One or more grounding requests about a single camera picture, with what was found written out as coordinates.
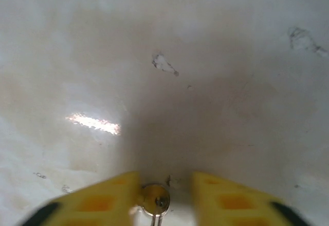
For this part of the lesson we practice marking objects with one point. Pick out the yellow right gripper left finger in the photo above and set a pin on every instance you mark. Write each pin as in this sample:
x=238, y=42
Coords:
x=97, y=205

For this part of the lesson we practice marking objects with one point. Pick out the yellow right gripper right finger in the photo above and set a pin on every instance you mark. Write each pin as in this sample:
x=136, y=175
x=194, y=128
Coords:
x=231, y=202

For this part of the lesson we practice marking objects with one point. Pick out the small brass key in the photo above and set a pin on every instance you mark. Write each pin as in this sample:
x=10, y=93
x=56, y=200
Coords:
x=151, y=194

